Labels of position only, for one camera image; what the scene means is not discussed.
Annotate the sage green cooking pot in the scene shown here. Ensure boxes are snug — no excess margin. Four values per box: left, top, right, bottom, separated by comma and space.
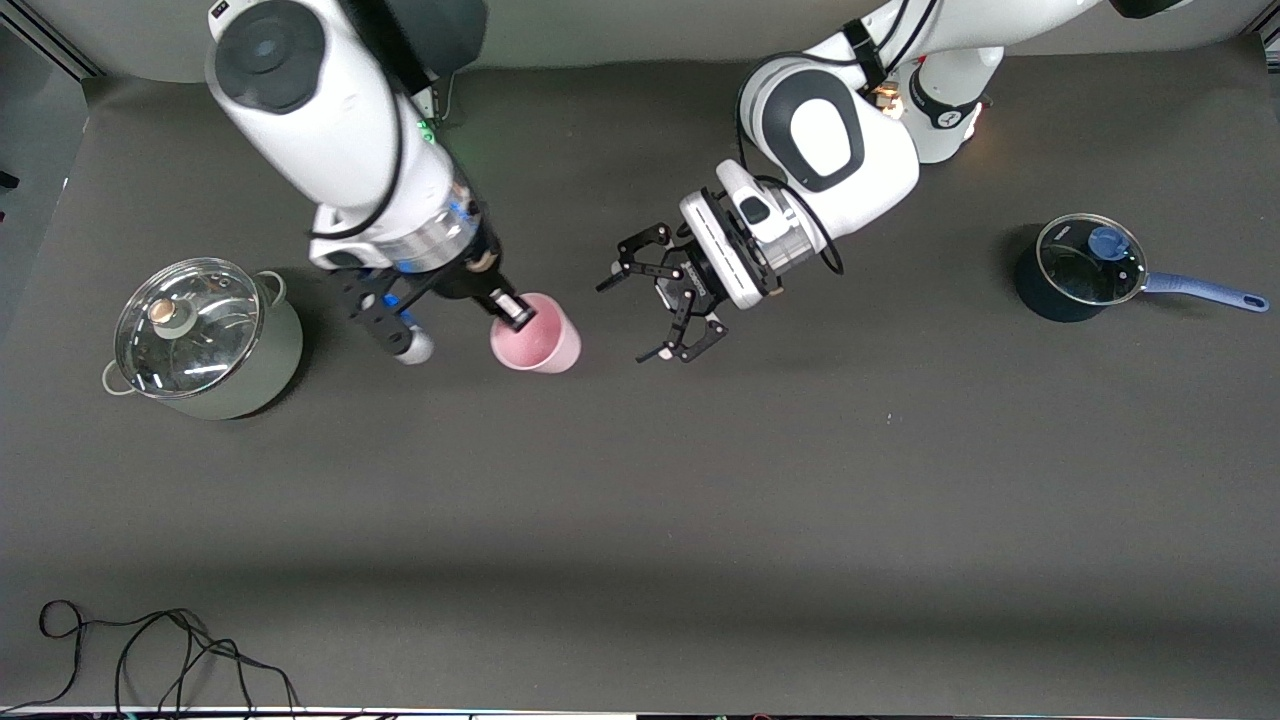
101, 268, 304, 422

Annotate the dark grey table mat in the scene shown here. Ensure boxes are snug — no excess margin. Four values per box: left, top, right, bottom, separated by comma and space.
0, 40, 1280, 714

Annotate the glass pot lid wooden knob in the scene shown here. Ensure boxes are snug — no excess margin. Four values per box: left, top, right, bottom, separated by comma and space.
114, 257, 263, 400

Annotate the loose thin black cable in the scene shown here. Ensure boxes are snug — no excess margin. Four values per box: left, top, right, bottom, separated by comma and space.
0, 599, 303, 717

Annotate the pink plastic cup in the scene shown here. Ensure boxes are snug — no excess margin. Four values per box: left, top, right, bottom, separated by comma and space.
489, 292, 582, 375

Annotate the glass saucepan lid blue knob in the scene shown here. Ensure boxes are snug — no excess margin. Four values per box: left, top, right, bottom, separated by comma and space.
1036, 213, 1149, 306

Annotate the dark blue saucepan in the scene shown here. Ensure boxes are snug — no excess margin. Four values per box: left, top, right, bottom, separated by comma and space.
1014, 222, 1270, 324

